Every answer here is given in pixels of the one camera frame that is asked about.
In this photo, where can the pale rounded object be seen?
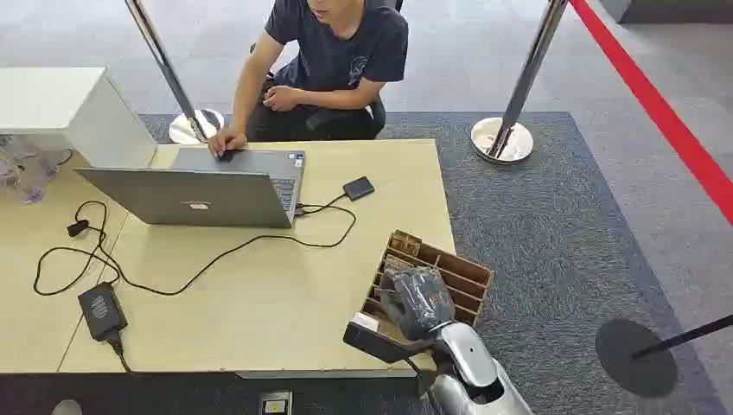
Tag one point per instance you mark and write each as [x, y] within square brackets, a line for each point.
[67, 408]

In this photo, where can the dark blue-grey carpet rug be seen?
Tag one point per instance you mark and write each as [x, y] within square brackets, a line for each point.
[544, 258]

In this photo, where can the person's right hand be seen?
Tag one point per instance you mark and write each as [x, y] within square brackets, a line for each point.
[226, 140]

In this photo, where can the black power adapter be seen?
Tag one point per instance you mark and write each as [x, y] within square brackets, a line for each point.
[102, 311]

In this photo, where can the black external drive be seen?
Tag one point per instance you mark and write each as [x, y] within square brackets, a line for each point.
[359, 188]

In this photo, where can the clear plastic bag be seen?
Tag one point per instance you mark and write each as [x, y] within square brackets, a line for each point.
[26, 169]

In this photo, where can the dark grey block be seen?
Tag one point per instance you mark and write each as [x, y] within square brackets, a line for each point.
[670, 10]

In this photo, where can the red barrier belt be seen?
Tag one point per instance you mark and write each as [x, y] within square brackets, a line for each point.
[658, 109]

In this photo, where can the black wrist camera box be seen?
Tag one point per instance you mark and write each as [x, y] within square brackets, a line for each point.
[375, 341]

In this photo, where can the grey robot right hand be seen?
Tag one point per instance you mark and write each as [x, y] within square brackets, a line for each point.
[417, 303]

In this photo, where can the brown printed card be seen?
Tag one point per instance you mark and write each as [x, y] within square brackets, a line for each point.
[395, 263]

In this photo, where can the small black framed device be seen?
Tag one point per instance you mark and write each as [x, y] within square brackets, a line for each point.
[276, 404]

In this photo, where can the chrome stanchion post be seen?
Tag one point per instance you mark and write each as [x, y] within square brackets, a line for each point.
[524, 80]
[172, 74]

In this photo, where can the person's hand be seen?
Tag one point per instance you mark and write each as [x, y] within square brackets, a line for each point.
[280, 97]
[226, 140]

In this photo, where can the person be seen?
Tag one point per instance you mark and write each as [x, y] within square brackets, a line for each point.
[338, 51]

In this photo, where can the grey laptop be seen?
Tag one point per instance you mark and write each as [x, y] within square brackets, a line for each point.
[229, 192]

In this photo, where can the person's left hand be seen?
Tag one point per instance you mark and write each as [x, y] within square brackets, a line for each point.
[280, 97]

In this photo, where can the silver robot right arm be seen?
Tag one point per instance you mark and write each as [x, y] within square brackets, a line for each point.
[475, 366]

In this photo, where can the wooden card box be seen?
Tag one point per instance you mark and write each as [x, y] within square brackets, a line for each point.
[458, 275]

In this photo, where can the black stanchion with round base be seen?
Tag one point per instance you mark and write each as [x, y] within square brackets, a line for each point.
[635, 358]

